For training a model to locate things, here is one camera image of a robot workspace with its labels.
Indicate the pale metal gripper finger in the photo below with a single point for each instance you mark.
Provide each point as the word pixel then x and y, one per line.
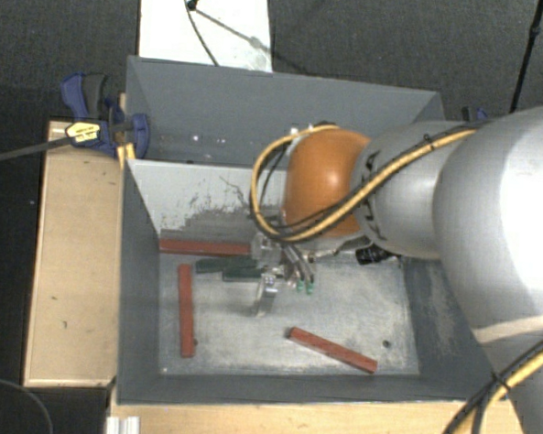
pixel 258 302
pixel 271 298

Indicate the dark green flat block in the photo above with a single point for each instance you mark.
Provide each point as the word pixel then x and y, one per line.
pixel 215 265
pixel 240 274

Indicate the red-brown flat block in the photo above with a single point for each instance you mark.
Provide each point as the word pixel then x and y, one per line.
pixel 186 312
pixel 205 247
pixel 332 350

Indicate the grey metal bin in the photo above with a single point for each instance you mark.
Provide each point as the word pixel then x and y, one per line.
pixel 339 316

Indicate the pale wood board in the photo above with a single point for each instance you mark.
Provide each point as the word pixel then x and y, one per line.
pixel 76 264

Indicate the black cylinder on white bracket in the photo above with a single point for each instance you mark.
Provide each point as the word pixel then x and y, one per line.
pixel 373 255

